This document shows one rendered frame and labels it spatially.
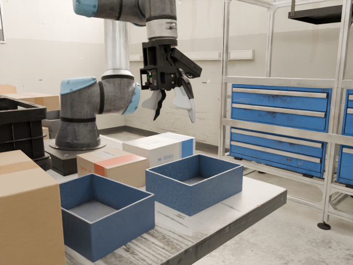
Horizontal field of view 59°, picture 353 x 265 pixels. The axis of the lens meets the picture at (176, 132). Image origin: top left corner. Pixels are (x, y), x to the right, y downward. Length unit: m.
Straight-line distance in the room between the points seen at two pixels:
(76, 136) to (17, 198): 0.64
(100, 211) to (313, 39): 2.63
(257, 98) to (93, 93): 1.47
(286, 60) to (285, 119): 1.04
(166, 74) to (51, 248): 0.45
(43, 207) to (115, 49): 0.77
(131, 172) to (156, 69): 0.27
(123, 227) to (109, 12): 0.52
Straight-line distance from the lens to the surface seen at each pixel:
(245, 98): 2.36
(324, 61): 3.02
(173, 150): 0.93
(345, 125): 2.09
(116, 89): 1.09
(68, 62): 4.44
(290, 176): 2.27
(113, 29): 1.16
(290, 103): 2.19
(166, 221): 0.67
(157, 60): 0.75
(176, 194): 0.70
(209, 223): 0.67
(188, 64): 0.80
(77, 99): 1.06
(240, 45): 3.41
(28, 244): 0.48
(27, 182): 0.48
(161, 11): 0.76
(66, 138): 1.07
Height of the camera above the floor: 1.02
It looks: 12 degrees down
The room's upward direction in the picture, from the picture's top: straight up
